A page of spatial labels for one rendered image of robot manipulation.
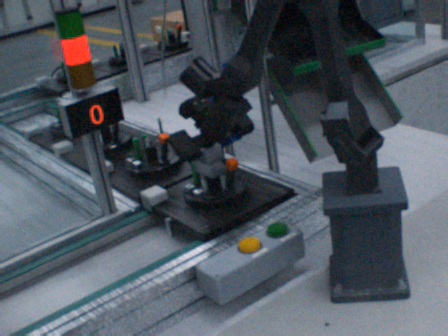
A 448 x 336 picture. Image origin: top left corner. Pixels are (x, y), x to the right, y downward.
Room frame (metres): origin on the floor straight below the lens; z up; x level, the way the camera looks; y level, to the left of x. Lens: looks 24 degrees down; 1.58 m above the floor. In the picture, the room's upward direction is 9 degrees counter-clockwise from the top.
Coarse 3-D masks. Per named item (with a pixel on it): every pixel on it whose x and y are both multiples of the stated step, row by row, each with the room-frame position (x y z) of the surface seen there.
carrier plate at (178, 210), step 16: (256, 176) 1.32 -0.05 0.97; (176, 192) 1.30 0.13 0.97; (256, 192) 1.24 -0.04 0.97; (272, 192) 1.23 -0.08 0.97; (288, 192) 1.22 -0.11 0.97; (144, 208) 1.28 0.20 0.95; (160, 208) 1.23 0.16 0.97; (176, 208) 1.22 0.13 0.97; (192, 208) 1.21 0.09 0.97; (224, 208) 1.19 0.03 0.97; (240, 208) 1.18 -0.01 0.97; (256, 208) 1.17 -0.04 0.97; (272, 208) 1.19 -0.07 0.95; (176, 224) 1.18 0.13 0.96; (192, 224) 1.14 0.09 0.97; (208, 224) 1.13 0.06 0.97; (224, 224) 1.12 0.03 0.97; (240, 224) 1.14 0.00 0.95; (208, 240) 1.10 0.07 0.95
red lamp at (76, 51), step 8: (64, 40) 1.23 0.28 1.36; (72, 40) 1.22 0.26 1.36; (80, 40) 1.23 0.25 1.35; (64, 48) 1.23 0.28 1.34; (72, 48) 1.22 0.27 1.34; (80, 48) 1.23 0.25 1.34; (88, 48) 1.25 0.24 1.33; (72, 56) 1.22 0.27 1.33; (80, 56) 1.23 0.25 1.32; (88, 56) 1.24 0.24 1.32; (72, 64) 1.23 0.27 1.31
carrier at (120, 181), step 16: (160, 128) 1.52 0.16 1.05; (144, 144) 1.51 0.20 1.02; (128, 160) 1.45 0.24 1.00; (144, 160) 1.47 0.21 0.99; (160, 160) 1.43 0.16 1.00; (176, 160) 1.44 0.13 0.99; (112, 176) 1.45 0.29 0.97; (128, 176) 1.43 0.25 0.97; (144, 176) 1.40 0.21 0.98; (160, 176) 1.40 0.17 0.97; (176, 176) 1.39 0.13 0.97; (192, 176) 1.39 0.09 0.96; (128, 192) 1.34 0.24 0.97
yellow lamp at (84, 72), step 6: (90, 60) 1.25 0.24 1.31; (72, 66) 1.23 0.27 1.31; (78, 66) 1.22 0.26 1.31; (84, 66) 1.23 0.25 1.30; (90, 66) 1.24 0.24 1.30; (72, 72) 1.23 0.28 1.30; (78, 72) 1.22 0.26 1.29; (84, 72) 1.23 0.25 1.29; (90, 72) 1.24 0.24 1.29; (72, 78) 1.23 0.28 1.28; (78, 78) 1.22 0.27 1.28; (84, 78) 1.23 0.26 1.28; (90, 78) 1.23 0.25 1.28; (72, 84) 1.23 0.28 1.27; (78, 84) 1.23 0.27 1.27; (84, 84) 1.22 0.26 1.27; (90, 84) 1.23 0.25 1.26
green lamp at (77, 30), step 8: (56, 16) 1.23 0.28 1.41; (64, 16) 1.22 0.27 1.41; (72, 16) 1.23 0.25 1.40; (80, 16) 1.24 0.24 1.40; (64, 24) 1.23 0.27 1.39; (72, 24) 1.23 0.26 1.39; (80, 24) 1.24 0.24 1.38; (64, 32) 1.23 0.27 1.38; (72, 32) 1.23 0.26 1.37; (80, 32) 1.23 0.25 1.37
